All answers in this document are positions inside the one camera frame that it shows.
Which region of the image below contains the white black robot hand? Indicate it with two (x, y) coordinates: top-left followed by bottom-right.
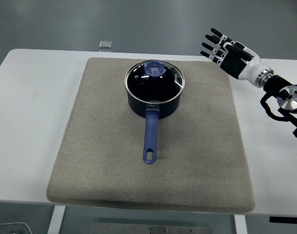
(200, 28), (270, 85)

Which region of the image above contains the glass pot lid blue knob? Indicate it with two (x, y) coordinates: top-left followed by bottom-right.
(124, 59), (185, 103)

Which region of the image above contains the dark blue saucepan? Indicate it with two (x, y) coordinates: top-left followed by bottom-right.
(125, 59), (185, 166)

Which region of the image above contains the small silver floor plate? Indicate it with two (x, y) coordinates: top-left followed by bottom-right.
(99, 40), (113, 51)

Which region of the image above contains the beige fabric table mat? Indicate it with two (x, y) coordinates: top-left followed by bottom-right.
(45, 57), (256, 215)

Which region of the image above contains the white table leg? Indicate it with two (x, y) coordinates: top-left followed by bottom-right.
(47, 206), (66, 234)
(233, 214), (248, 234)

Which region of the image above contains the black table control panel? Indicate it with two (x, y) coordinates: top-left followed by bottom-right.
(269, 216), (297, 224)

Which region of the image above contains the white rounded object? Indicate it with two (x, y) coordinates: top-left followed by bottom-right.
(0, 222), (32, 234)

